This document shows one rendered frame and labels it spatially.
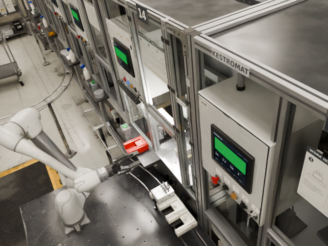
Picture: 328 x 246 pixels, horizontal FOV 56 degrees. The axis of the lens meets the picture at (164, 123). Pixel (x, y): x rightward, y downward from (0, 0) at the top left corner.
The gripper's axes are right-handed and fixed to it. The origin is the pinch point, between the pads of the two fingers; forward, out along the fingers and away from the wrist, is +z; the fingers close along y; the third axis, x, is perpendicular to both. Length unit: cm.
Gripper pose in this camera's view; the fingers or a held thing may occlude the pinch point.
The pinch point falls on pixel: (135, 158)
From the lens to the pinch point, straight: 201.3
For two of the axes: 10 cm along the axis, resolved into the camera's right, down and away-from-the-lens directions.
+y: -1.2, -7.8, -6.2
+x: -4.9, -5.0, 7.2
